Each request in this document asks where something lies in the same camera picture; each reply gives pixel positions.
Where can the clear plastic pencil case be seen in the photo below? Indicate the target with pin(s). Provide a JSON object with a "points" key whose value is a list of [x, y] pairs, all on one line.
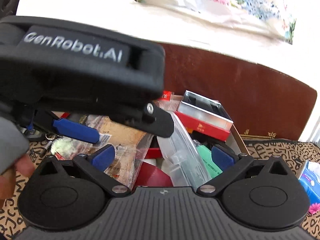
{"points": [[185, 166]]}

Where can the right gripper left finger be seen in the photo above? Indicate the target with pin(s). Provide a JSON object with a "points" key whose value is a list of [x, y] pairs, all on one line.
{"points": [[95, 164]]}

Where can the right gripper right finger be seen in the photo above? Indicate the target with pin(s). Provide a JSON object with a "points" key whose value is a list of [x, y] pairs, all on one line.
{"points": [[224, 167]]}

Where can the dark brown wooden board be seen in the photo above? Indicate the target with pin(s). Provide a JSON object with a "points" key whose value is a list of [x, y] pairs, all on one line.
{"points": [[261, 101]]}

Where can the silver metal tin box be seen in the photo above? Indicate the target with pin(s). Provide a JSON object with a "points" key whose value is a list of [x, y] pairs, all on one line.
{"points": [[205, 110]]}

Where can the green sponge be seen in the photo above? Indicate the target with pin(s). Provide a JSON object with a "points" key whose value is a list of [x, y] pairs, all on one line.
{"points": [[64, 148]]}

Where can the person's left hand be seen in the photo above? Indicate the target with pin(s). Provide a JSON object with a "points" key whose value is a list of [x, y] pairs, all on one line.
{"points": [[24, 166]]}

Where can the blue tissue pack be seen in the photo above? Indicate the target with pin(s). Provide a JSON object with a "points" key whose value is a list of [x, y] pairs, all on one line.
{"points": [[309, 178]]}

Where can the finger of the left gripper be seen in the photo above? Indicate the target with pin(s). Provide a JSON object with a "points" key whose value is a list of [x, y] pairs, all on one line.
{"points": [[51, 123], [156, 121]]}

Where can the insole package red label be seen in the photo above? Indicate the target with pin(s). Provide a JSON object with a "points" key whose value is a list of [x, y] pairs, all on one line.
{"points": [[130, 147]]}

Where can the floral plastic bag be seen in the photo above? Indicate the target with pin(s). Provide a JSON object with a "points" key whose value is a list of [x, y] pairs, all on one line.
{"points": [[271, 18]]}

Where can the letter-patterned tablecloth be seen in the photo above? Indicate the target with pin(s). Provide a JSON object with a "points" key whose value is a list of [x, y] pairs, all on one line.
{"points": [[295, 153]]}

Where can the large cardboard sorting box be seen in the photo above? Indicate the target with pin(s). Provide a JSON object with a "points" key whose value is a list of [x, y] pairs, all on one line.
{"points": [[235, 142]]}

